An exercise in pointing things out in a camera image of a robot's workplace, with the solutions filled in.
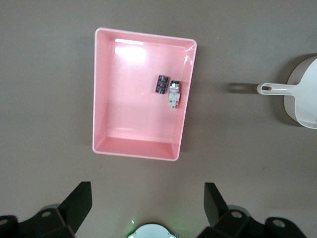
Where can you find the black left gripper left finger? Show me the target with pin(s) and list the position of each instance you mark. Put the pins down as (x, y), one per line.
(74, 205)

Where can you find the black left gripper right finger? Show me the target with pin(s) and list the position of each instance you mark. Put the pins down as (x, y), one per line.
(215, 208)

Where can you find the pink plastic bin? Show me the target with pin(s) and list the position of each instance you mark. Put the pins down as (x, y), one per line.
(131, 111)

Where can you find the brown table mat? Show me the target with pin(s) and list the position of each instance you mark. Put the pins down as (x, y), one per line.
(37, 99)

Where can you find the black relay module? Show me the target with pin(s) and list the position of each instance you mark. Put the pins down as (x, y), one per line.
(161, 84)

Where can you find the white green push-button switch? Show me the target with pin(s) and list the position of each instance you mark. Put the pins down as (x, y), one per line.
(174, 95)

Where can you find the beige plastic dustpan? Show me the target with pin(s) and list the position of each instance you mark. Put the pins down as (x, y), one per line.
(304, 99)

